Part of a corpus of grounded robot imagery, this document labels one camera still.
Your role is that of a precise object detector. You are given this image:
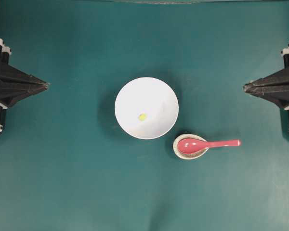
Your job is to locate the yellow hexagonal prism block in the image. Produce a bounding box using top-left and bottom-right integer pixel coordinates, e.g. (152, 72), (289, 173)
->
(138, 113), (147, 121)

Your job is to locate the white round bowl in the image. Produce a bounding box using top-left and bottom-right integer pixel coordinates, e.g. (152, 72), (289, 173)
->
(114, 77), (179, 140)

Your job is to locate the pink ceramic spoon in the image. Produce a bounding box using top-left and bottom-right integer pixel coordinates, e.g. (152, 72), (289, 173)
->
(178, 138), (241, 154)

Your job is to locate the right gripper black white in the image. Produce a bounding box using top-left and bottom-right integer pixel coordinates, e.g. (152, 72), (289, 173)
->
(243, 44), (289, 117)

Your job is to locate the small speckled beige dish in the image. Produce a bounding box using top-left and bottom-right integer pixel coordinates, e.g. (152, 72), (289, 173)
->
(173, 134), (208, 160)

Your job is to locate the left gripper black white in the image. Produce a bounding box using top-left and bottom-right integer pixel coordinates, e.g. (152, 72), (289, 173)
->
(0, 39), (48, 134)

